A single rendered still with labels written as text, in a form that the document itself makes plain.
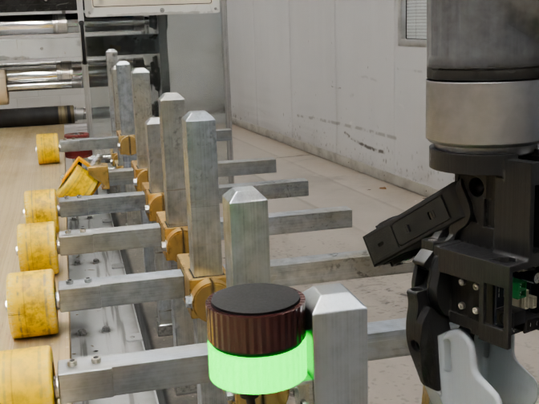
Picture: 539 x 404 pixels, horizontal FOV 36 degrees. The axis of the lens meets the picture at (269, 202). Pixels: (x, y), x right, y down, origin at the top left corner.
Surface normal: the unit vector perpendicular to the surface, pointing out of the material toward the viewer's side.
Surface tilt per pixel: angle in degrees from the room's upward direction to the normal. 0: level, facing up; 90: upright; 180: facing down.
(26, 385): 62
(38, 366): 33
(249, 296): 0
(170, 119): 90
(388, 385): 0
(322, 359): 90
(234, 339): 90
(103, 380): 90
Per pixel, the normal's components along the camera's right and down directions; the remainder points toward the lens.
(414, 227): -0.82, 0.17
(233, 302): -0.04, -0.97
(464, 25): -0.56, 0.19
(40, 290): 0.17, -0.42
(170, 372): 0.24, 0.22
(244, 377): -0.26, 0.23
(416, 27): -0.94, 0.11
